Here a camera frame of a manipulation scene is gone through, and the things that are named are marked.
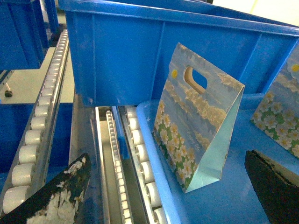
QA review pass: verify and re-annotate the blue plastic tray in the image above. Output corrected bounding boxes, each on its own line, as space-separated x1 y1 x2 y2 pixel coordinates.
136 93 299 224

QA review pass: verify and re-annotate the flower gift bag side-on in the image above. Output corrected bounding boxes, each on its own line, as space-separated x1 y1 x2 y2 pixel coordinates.
153 43 245 193

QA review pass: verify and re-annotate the flower gift bag with figures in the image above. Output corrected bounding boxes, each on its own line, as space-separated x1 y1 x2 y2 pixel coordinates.
251 47 299 158

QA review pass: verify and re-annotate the white roller conveyor track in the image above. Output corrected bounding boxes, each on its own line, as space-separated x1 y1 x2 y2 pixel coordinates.
118 105 168 224
0 29 69 217

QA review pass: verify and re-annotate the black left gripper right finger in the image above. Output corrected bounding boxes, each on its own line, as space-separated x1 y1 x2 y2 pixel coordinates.
244 150 299 224

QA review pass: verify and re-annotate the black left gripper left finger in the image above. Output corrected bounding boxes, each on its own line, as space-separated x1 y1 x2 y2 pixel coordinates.
0 153 91 224

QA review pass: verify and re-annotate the large blue plastic bin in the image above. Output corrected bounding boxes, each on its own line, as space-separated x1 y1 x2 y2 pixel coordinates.
58 0 299 107

